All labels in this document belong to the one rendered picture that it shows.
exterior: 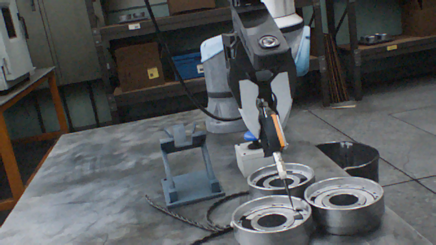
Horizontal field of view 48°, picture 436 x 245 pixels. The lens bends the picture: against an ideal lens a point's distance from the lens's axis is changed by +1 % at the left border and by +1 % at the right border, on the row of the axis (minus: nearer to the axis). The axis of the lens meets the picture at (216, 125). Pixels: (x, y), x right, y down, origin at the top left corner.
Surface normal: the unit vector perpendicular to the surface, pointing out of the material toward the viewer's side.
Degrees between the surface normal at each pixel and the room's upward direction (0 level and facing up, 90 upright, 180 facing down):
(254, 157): 90
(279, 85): 90
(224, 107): 72
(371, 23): 90
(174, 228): 0
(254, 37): 31
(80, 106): 90
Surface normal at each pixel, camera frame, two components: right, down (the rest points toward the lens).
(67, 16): 0.14, 0.24
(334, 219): -0.46, 0.30
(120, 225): -0.16, -0.95
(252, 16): -0.04, -0.69
